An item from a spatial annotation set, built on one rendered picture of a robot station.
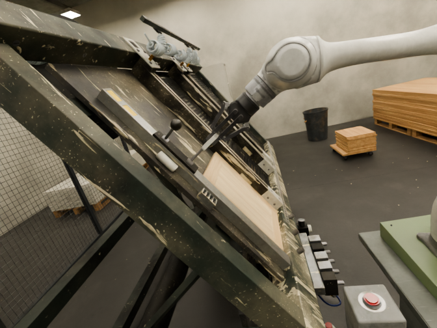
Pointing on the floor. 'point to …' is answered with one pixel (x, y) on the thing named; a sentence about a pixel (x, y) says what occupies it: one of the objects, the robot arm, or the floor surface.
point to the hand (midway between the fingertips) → (209, 141)
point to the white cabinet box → (218, 79)
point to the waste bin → (317, 123)
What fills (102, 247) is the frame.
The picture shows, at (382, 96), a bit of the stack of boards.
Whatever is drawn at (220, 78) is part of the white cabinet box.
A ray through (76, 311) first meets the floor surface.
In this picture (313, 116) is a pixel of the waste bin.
